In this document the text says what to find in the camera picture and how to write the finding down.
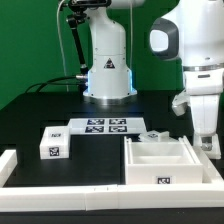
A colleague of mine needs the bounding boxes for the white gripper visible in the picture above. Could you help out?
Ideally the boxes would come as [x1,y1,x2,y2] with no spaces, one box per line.
[190,95,220,151]

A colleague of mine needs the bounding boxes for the white cabinet body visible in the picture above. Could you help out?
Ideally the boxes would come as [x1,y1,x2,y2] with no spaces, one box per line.
[124,138,203,185]

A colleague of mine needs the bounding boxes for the white door panel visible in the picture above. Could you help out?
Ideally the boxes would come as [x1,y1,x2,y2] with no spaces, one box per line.
[138,130,170,142]

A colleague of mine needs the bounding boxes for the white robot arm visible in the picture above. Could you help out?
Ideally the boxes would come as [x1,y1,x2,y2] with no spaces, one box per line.
[68,0,224,151]

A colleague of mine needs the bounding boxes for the white block with marker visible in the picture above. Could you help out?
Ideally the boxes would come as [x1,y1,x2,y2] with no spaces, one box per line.
[39,126,70,160]

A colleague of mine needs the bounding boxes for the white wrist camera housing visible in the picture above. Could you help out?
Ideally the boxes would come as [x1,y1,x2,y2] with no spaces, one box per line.
[172,90,190,116]

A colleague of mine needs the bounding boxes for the white U-shaped border frame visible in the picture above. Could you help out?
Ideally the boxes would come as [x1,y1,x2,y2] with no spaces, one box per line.
[0,145,224,212]

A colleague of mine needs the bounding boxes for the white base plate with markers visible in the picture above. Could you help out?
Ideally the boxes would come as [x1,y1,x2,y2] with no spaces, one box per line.
[68,117,146,135]

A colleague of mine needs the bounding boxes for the black cables on table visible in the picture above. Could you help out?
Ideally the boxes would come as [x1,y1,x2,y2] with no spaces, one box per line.
[25,75,88,94]

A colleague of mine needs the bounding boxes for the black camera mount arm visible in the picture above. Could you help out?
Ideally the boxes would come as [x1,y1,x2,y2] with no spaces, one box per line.
[58,0,90,81]

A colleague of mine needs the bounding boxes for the grey hanging cable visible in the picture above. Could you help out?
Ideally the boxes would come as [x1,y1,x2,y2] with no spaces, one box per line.
[55,1,70,93]

